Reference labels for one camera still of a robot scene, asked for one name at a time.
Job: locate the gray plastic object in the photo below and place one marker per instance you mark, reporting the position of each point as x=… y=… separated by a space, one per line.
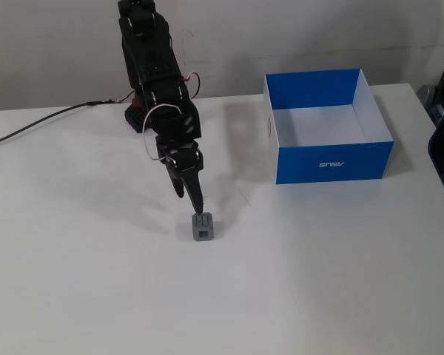
x=431 y=103

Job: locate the red table clamp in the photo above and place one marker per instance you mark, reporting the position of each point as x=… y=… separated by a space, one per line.
x=135 y=101

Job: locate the gray block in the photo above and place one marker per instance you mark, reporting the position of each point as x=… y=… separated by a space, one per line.
x=203 y=227

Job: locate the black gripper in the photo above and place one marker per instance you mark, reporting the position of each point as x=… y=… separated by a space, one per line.
x=182 y=160

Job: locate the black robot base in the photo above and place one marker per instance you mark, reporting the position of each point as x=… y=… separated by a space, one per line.
x=135 y=120

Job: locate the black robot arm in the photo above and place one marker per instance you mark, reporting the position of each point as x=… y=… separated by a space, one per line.
x=151 y=66

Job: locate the blue and white cardboard box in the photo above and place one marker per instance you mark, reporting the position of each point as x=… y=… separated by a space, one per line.
x=329 y=162

